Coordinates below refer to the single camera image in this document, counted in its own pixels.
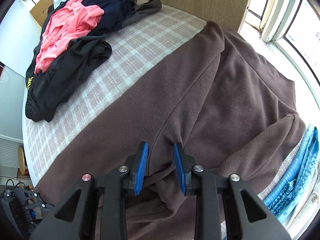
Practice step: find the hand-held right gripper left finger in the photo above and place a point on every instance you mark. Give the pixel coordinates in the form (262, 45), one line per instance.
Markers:
(141, 172)

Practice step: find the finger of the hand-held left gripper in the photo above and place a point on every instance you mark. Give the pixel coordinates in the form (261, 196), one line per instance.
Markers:
(41, 208)
(27, 196)

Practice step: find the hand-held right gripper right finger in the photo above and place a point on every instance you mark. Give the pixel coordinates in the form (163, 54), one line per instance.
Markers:
(179, 172)

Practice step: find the brown fleece garment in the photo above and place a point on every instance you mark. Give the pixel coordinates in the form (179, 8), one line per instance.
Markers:
(212, 105)

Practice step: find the folded blue garment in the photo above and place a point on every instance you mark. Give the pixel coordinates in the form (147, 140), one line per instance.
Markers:
(295, 170)

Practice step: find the plaid blanket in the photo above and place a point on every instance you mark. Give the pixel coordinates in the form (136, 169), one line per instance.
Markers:
(130, 55)

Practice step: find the black garment with yellow print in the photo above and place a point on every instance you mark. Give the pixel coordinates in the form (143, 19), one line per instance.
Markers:
(75, 67)

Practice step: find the folded beige knit cardigan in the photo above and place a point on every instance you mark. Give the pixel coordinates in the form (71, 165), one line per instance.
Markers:
(310, 205)

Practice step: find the pink garment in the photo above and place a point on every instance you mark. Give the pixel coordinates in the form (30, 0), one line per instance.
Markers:
(70, 25)

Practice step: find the navy and grey garment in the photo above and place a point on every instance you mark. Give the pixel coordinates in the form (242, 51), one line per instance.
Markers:
(112, 7)

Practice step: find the light oak board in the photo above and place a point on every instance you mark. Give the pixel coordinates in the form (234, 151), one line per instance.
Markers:
(200, 0)

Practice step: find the pine wood board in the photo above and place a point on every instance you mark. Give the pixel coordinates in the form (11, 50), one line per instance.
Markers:
(42, 7)

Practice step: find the white window frame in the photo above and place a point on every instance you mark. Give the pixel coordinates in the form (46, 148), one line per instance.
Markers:
(275, 17)

